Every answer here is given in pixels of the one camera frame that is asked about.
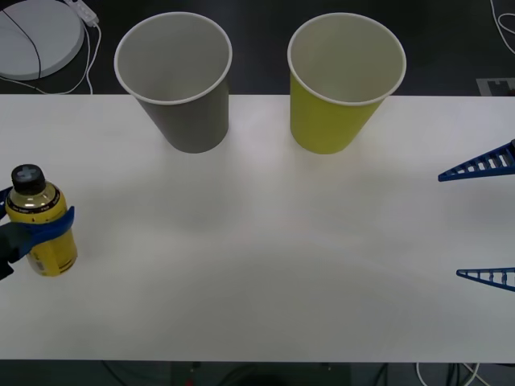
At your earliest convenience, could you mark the grey marker plate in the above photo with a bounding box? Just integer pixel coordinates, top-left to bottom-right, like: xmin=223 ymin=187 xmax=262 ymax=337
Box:
xmin=476 ymin=77 xmax=515 ymax=97

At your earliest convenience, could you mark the white looped cable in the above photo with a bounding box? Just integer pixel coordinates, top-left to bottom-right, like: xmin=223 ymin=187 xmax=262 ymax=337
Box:
xmin=489 ymin=0 xmax=515 ymax=55

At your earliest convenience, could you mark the yellow-green plastic bin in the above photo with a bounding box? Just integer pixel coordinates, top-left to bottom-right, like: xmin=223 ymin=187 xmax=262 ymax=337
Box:
xmin=286 ymin=12 xmax=408 ymax=156

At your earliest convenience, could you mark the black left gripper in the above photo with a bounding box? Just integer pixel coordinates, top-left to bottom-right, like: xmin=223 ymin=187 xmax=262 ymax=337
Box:
xmin=0 ymin=186 xmax=76 ymax=283

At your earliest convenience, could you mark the white power strip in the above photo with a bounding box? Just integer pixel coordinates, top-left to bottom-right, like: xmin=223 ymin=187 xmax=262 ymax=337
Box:
xmin=66 ymin=0 xmax=100 ymax=27

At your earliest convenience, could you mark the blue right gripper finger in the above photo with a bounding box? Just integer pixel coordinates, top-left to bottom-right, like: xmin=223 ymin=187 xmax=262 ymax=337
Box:
xmin=438 ymin=138 xmax=515 ymax=183
xmin=455 ymin=266 xmax=515 ymax=293

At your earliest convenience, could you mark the round pale grey disc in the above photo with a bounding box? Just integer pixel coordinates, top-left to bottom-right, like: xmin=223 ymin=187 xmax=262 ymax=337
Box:
xmin=0 ymin=0 xmax=86 ymax=81

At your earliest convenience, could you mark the thin black cable on disc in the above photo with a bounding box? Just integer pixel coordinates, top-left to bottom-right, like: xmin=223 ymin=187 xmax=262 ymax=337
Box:
xmin=0 ymin=7 xmax=43 ymax=77

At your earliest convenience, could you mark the white power strip cable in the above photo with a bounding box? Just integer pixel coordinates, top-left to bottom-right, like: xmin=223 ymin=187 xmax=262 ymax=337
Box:
xmin=0 ymin=23 xmax=102 ymax=96

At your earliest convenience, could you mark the yellow bottle with black cap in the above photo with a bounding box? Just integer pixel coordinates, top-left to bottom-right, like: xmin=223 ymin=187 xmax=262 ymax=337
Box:
xmin=6 ymin=163 xmax=79 ymax=278

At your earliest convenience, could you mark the white cable under table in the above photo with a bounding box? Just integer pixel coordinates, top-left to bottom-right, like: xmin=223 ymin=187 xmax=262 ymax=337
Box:
xmin=415 ymin=361 xmax=486 ymax=386

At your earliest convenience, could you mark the grey plastic bin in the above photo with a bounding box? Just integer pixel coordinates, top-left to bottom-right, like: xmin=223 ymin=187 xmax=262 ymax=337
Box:
xmin=113 ymin=11 xmax=234 ymax=154

